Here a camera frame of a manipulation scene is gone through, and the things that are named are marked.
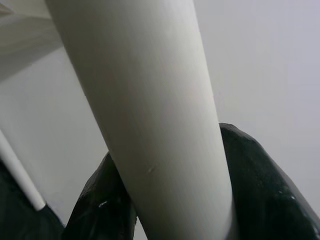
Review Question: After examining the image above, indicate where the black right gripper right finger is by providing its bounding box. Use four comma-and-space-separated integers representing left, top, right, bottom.
218, 122, 320, 240

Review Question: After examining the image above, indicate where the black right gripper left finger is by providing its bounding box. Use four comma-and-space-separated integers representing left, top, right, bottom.
61, 151, 138, 240

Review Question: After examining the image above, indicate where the white plastic table leg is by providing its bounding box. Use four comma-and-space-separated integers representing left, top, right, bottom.
44, 0, 237, 240
0, 129, 48, 211

